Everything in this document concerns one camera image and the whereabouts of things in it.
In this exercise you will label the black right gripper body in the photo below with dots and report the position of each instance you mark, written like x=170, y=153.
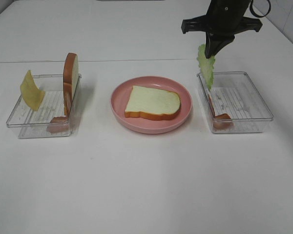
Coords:
x=223, y=18

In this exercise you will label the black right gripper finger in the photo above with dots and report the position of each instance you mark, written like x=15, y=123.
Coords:
x=213, y=45
x=224, y=41

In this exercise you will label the green lettuce leaf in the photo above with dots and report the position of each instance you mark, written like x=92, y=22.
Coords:
x=206, y=66

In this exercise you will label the bacon strip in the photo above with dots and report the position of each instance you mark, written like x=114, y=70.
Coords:
x=222, y=121
x=58, y=120

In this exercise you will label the bread slice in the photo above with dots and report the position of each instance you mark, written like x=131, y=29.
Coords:
x=152, y=104
x=70, y=80

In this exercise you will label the yellow cheese slice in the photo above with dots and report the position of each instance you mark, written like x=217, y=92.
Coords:
x=31, y=94

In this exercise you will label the clear right plastic container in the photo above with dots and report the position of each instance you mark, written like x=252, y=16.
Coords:
x=234, y=93

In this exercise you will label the clear plastic container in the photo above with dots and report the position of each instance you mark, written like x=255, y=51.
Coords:
x=27, y=123
x=234, y=93

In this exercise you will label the pink round plate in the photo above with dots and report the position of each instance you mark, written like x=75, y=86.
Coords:
x=120, y=97

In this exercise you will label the clear left plastic container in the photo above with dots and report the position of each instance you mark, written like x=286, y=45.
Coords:
x=27, y=123

